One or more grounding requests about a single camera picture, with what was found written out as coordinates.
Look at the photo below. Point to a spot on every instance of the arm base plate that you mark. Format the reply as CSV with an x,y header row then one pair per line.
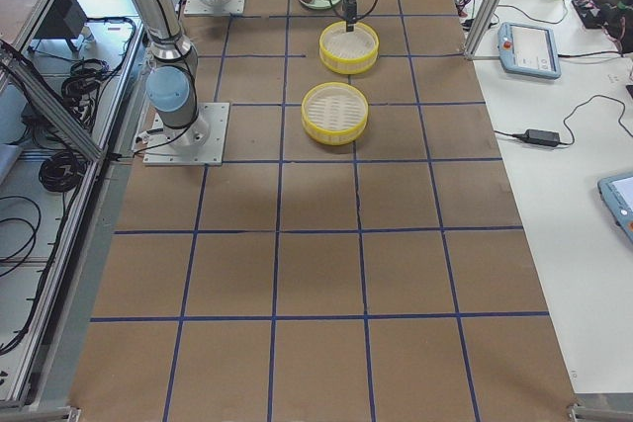
x,y
203,143
213,8

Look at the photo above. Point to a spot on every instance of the teach pendant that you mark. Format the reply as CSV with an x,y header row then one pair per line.
x,y
528,50
616,194

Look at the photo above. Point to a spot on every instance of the yellow steamer basket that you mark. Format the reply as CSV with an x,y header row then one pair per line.
x,y
348,53
334,113

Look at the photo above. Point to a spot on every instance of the teach pendant far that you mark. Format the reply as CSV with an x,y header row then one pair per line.
x,y
528,50

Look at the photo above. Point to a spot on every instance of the aluminium frame post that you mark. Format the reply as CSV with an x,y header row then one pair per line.
x,y
487,2

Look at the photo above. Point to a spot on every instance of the teach pendant near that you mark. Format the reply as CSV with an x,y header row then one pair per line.
x,y
616,194

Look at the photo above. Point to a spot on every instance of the black power adapter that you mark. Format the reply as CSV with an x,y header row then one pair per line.
x,y
541,137

